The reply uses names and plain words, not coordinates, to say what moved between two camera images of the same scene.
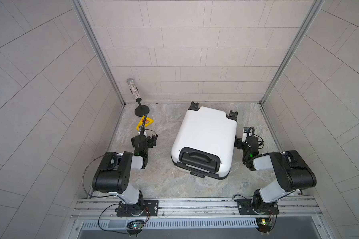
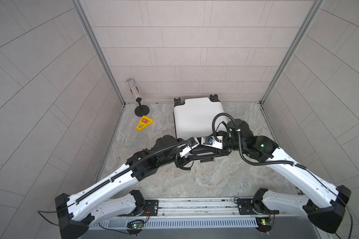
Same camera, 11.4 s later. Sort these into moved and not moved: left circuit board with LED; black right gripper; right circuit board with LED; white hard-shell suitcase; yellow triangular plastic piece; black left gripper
Moved: white hard-shell suitcase; black right gripper; black left gripper
Not moved: yellow triangular plastic piece; left circuit board with LED; right circuit board with LED
